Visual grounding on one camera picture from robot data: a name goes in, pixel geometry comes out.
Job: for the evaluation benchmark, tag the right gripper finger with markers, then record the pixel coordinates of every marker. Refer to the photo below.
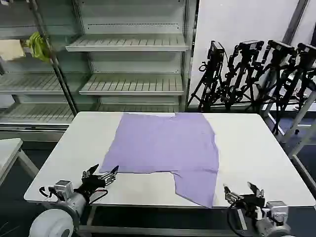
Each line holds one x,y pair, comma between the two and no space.
230,195
255,189

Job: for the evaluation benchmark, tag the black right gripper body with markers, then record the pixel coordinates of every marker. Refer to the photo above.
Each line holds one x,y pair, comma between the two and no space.
250,201

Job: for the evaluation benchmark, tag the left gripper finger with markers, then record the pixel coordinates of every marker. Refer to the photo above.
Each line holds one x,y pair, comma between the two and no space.
91,169
111,174

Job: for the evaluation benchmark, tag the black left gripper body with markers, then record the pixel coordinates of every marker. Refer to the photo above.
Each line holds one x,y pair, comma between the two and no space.
90,184

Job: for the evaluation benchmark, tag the purple shirt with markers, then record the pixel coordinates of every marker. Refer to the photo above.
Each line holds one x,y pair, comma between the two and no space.
163,145

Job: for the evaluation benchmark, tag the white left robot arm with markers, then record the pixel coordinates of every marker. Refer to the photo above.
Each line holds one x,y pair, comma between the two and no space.
56,222

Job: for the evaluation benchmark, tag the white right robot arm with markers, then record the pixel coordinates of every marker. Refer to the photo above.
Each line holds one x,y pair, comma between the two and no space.
274,222

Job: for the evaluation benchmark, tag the small white side table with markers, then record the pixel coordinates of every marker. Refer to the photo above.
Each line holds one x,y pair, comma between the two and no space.
10,153

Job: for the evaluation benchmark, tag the metal rack pole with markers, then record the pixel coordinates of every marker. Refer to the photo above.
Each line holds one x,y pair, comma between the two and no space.
60,79

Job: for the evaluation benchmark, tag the grey glass-fronted shelf unit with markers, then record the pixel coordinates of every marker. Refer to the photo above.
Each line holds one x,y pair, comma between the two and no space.
29,84

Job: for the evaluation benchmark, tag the white open shelf unit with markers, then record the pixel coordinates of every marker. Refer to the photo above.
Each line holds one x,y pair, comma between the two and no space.
133,61

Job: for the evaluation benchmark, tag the yellow-green cloth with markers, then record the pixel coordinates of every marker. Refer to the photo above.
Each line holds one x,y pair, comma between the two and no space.
37,47

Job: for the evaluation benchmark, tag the beige cardboard box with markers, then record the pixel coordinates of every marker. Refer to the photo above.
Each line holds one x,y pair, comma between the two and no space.
11,50

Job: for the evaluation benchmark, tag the aluminium profile frame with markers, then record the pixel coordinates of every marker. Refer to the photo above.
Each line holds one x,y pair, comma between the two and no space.
300,116

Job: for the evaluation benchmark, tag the black tripod with camera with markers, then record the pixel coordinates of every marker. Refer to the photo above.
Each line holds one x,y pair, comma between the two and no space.
240,74
306,64
211,76
279,69

